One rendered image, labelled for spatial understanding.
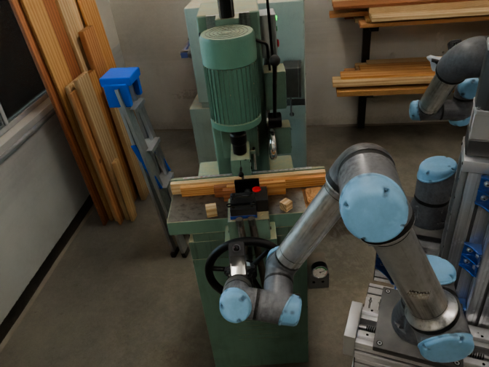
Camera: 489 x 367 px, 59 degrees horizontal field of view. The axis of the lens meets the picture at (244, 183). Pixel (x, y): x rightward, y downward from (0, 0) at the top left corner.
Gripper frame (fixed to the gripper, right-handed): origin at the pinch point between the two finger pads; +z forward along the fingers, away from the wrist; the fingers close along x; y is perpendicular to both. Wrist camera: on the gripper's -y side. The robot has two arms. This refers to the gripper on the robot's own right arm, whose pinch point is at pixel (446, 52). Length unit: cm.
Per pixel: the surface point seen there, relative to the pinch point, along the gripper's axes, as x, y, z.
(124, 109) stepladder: -150, 3, 5
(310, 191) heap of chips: -59, 23, -55
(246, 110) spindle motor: -75, -14, -58
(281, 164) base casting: -74, 34, -17
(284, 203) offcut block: -68, 21, -64
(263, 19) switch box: -68, -33, -23
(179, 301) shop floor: -144, 105, -31
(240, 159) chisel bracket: -82, 6, -56
